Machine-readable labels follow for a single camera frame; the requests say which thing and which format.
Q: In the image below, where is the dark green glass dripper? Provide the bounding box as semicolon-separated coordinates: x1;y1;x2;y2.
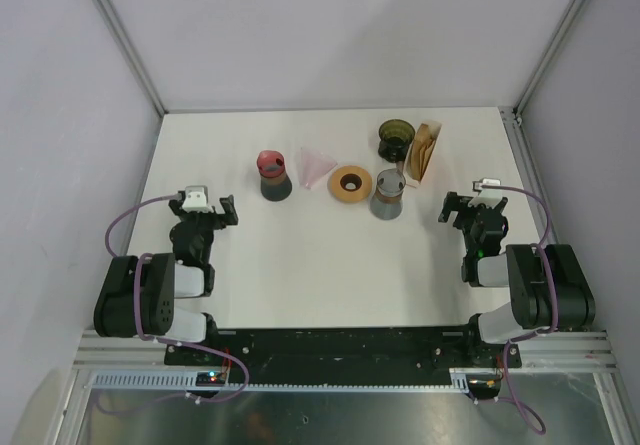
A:
378;119;415;163

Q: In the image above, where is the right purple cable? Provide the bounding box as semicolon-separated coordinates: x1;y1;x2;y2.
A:
479;184;557;435

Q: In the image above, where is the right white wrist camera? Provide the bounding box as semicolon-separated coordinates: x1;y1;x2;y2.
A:
471;178;503;208

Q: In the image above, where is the aluminium frame rail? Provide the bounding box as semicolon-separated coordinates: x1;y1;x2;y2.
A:
74;327;616;371

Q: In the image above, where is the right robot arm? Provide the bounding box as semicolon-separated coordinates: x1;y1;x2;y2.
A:
438;187;595;366

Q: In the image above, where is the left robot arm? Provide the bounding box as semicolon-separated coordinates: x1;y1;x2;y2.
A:
93;186;239;365

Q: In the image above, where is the grey slotted cable duct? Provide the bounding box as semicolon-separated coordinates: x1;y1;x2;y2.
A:
91;370;469;393

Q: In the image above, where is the coffee filter box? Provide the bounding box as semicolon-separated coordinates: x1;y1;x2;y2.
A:
403;120;442;188

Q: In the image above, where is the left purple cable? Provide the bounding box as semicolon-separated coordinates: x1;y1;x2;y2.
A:
94;192;250;414

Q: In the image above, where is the wooden dripper ring holder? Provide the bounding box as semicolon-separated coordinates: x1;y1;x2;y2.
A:
328;165;373;204

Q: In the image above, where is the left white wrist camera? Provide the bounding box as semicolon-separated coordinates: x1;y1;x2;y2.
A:
181;185;212;213

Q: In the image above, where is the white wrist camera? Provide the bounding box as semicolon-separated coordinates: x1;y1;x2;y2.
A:
471;178;503;208
181;185;212;213

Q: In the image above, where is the red-rimmed glass carafe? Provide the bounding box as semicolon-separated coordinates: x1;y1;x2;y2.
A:
256;150;292;202

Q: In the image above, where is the purple cable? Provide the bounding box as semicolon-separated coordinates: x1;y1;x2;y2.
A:
479;184;557;435
94;192;250;414

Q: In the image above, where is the grey glass carafe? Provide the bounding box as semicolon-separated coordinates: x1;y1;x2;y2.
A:
369;168;406;220

